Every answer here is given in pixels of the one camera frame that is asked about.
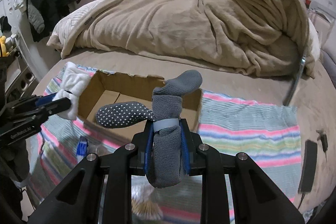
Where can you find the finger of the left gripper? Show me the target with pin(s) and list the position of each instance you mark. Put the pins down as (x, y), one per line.
(57, 106)
(43, 100)

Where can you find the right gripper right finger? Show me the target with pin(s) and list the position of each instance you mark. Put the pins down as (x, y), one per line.
(185, 134)

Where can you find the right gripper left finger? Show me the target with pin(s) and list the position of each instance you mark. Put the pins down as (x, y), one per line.
(149, 132)

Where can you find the grey dotted sock bundle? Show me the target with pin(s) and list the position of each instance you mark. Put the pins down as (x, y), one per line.
(166, 166)

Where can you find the white sock bundle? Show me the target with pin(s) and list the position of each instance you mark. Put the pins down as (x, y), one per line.
(74, 82)

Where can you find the blue white small packet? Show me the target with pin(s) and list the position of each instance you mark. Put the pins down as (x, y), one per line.
(82, 149)

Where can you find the clear bag of cotton swabs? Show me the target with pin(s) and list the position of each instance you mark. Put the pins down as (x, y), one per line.
(142, 205)

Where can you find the metal shelf rack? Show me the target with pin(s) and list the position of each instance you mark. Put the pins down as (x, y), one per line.
(20, 82)

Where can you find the brown cardboard box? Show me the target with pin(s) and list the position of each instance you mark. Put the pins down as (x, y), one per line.
(115, 106)

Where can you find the yellow toy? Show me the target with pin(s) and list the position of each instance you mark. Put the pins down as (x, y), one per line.
(3, 49)

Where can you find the striped colourful towel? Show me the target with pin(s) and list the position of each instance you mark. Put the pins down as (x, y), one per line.
(269, 134)

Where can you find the white patterned pillow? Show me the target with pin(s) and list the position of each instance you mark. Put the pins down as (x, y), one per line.
(63, 28)

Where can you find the black phone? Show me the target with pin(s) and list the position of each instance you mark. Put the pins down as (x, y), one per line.
(309, 167)

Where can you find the beige bed mattress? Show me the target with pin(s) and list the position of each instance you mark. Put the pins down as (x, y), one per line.
(314, 99)

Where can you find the beige fleece blanket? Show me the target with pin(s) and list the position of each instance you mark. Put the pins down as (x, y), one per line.
(263, 38)

